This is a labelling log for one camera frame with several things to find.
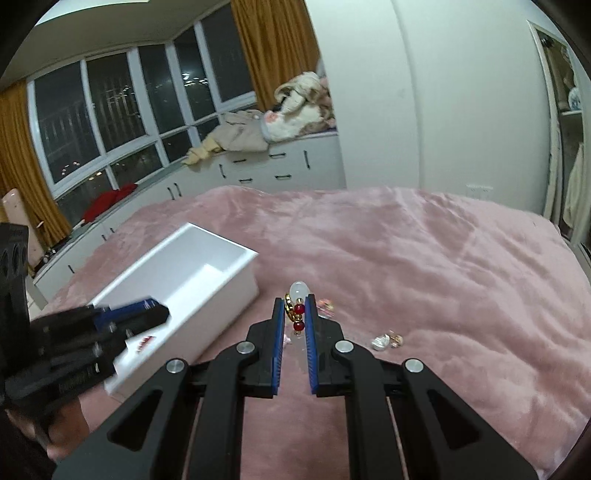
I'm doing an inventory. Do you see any red bead gold earring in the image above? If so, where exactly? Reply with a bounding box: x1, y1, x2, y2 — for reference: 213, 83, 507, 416
284, 280, 309, 335

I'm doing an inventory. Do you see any white hanging garment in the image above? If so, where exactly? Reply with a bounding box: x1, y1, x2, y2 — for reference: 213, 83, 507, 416
560, 143, 587, 241

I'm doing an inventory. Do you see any pile of clothes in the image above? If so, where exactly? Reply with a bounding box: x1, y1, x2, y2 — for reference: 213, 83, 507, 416
261, 71, 338, 142

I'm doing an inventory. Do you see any white window cabinet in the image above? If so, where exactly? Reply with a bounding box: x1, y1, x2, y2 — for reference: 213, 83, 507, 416
32, 131, 347, 302

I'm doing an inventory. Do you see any pink fluffy blanket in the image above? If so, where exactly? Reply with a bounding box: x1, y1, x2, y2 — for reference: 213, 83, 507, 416
28, 185, 585, 480

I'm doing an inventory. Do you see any pale yellow cloth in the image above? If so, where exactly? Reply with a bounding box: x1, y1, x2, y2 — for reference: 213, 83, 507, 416
181, 138, 223, 168

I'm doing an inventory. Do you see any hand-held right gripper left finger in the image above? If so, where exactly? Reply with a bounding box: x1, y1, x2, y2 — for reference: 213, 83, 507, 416
53, 298, 286, 480

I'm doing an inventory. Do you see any beige garment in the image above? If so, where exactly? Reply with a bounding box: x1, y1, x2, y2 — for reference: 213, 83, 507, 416
203, 108, 273, 153

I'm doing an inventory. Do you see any orange curtain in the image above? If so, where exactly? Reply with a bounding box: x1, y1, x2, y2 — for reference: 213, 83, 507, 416
0, 80, 73, 251
230, 0, 324, 114

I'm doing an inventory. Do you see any white rectangular box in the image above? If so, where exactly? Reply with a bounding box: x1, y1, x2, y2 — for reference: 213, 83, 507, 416
88, 222, 259, 400

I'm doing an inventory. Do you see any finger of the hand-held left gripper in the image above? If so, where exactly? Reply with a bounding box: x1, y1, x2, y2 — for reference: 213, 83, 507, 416
104, 304, 171, 344
90, 298, 160, 329

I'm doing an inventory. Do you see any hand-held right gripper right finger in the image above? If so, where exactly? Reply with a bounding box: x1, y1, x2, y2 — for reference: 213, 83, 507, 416
305, 294, 539, 480

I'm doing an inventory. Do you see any white wardrobe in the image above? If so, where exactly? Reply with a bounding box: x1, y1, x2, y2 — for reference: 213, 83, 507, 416
526, 21, 591, 261

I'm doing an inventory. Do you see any red cloth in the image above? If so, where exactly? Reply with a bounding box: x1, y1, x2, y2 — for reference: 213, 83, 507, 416
82, 183, 139, 222

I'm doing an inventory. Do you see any white framed bay window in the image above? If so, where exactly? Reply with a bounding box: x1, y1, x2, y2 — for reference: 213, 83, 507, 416
25, 4, 259, 205

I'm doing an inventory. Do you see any person's left hand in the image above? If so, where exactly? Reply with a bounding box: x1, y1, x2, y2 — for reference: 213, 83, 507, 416
7, 398, 89, 462

